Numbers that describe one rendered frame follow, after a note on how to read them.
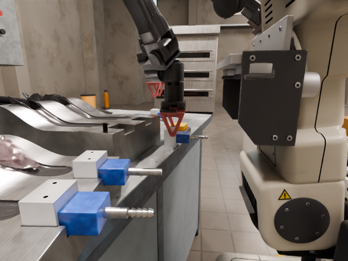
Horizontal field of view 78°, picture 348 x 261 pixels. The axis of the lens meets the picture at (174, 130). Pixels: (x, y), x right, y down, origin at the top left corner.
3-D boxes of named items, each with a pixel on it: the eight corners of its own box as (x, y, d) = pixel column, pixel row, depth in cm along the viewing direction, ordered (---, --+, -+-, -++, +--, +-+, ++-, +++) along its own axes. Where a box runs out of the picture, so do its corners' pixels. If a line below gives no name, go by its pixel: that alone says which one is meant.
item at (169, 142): (206, 143, 68) (207, 127, 67) (207, 148, 63) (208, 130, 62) (165, 142, 69) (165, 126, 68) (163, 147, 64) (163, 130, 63)
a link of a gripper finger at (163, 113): (159, 138, 60) (159, 104, 58) (163, 132, 67) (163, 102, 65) (184, 139, 59) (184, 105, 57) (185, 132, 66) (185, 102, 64)
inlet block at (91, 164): (163, 180, 37) (163, 150, 36) (160, 195, 32) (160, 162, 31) (89, 179, 38) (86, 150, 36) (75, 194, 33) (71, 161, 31)
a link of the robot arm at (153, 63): (155, 52, 52) (173, 33, 56) (126, 55, 60) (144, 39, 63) (174, 90, 60) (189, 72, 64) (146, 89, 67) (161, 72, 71)
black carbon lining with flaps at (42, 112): (134, 123, 65) (132, 91, 63) (100, 136, 50) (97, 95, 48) (47, 117, 76) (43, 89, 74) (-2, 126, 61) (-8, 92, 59)
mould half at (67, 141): (160, 141, 70) (160, 100, 67) (115, 174, 46) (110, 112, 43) (45, 130, 86) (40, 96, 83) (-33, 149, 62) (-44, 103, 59)
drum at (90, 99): (86, 115, 606) (84, 93, 592) (100, 116, 603) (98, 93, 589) (79, 118, 568) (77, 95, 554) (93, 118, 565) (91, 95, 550)
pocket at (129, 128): (135, 139, 54) (134, 124, 53) (124, 145, 49) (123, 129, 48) (119, 137, 55) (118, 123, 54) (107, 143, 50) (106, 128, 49)
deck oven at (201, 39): (151, 117, 586) (148, 27, 533) (160, 110, 716) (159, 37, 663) (216, 118, 563) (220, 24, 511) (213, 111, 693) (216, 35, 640)
